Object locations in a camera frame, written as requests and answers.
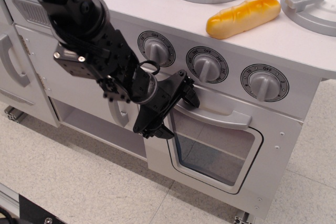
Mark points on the grey oven door handle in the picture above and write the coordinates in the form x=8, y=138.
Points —
x=236, y=120

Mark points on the white toy oven door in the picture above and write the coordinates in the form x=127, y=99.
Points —
x=218, y=157

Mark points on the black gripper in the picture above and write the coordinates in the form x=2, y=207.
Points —
x=168, y=92

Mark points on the aluminium frame rail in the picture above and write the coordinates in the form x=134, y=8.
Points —
x=15, y=114
x=243, y=217

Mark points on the aluminium frame rail bottom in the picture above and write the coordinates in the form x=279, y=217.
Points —
x=243, y=217

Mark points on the grey right stove burner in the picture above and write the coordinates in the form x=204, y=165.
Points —
x=315, y=15

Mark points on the grey vent grille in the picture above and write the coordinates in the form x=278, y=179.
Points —
x=32, y=12

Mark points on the yellow toy bread loaf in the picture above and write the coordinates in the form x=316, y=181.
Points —
x=243, y=17

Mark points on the grey cabinet door handle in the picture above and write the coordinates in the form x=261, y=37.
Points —
x=120, y=113

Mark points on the aluminium frame rail left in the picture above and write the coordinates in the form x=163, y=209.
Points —
x=15, y=114

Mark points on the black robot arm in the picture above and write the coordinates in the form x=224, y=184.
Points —
x=90, y=47

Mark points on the white cabinet door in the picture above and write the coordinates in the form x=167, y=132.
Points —
x=68, y=93

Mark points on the grey middle control knob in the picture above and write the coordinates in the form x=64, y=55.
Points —
x=207, y=65

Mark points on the white far-left door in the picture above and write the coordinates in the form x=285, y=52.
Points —
x=20, y=85

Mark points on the white toy kitchen body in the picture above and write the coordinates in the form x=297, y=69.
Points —
x=303, y=56

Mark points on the grey left control knob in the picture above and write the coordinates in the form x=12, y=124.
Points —
x=154, y=46

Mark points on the grey right control knob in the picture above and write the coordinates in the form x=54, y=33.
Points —
x=264, y=83

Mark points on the grey control knob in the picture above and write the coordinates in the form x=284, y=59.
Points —
x=154, y=46
x=207, y=65
x=264, y=83

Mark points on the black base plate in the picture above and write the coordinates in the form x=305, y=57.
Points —
x=22, y=210

